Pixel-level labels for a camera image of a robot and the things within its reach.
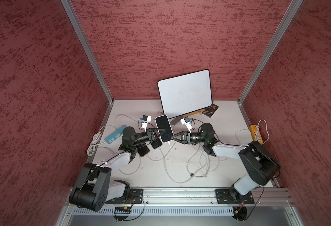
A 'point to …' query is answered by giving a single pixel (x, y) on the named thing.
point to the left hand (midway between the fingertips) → (164, 133)
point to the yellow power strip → (256, 133)
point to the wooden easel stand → (200, 112)
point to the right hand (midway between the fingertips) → (172, 140)
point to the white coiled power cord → (257, 126)
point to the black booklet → (209, 111)
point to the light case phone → (156, 143)
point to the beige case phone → (163, 122)
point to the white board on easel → (183, 94)
